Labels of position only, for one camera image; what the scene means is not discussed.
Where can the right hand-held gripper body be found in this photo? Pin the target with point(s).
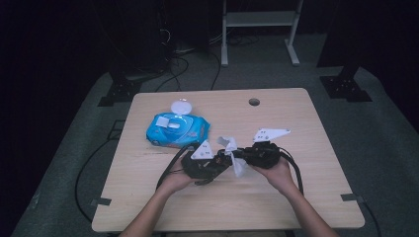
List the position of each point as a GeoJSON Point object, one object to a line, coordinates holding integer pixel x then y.
{"type": "Point", "coordinates": [263, 156]}

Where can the person's left hand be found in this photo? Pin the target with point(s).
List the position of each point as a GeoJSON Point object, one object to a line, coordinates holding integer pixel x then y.
{"type": "Point", "coordinates": [174, 181]}

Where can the grey tape strip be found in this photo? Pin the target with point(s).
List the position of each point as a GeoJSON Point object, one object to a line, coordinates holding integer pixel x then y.
{"type": "Point", "coordinates": [352, 197]}
{"type": "Point", "coordinates": [101, 201]}

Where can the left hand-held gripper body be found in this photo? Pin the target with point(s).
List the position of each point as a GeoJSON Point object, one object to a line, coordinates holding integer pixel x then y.
{"type": "Point", "coordinates": [194, 166]}

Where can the blue wet wipes pack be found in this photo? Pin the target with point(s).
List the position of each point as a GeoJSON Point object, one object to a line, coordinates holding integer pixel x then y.
{"type": "Point", "coordinates": [184, 131]}

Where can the white wet wipe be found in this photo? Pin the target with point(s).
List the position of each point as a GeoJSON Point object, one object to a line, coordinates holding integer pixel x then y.
{"type": "Point", "coordinates": [236, 164]}

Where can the blue toy car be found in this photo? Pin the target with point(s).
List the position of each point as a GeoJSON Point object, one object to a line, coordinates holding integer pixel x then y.
{"type": "Point", "coordinates": [220, 163]}

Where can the white metal stand frame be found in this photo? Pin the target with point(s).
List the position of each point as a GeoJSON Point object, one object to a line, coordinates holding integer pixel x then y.
{"type": "Point", "coordinates": [260, 19]}

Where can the person's right hand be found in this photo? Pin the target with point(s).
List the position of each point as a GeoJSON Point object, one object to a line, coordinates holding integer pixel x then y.
{"type": "Point", "coordinates": [280, 177]}

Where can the black stand base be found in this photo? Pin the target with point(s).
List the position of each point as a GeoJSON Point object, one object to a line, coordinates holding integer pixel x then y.
{"type": "Point", "coordinates": [346, 87]}
{"type": "Point", "coordinates": [120, 92]}

